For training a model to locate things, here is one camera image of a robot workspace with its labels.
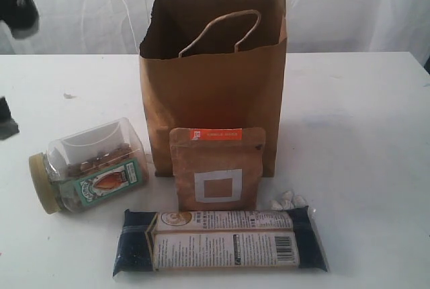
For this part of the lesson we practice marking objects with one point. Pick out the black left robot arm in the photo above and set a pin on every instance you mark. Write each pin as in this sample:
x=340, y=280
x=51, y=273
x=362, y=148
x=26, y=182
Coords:
x=21, y=17

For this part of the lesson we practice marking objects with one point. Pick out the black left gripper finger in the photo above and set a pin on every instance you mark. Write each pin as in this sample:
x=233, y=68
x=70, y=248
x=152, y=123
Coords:
x=8, y=126

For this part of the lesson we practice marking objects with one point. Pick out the clear nut jar yellow lid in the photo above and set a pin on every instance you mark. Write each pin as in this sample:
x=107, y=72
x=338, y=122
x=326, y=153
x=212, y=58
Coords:
x=85, y=169

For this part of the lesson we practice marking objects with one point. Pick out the white garlic clove cluster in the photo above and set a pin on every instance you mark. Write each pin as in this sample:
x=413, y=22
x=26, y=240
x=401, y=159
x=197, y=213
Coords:
x=287, y=200

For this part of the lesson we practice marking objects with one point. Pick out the small clear plastic scrap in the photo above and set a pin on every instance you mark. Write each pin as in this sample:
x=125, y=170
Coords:
x=69, y=96

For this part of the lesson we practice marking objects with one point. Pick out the long dark noodle package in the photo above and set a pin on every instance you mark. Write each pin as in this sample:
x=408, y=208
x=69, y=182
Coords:
x=159, y=241

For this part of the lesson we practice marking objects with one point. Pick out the brown paper bag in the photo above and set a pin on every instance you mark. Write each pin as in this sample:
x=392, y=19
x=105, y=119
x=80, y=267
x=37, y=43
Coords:
x=215, y=64

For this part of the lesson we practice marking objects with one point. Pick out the brown kraft pouch orange label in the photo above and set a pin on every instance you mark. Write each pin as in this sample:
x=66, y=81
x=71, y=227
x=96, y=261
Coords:
x=217, y=169

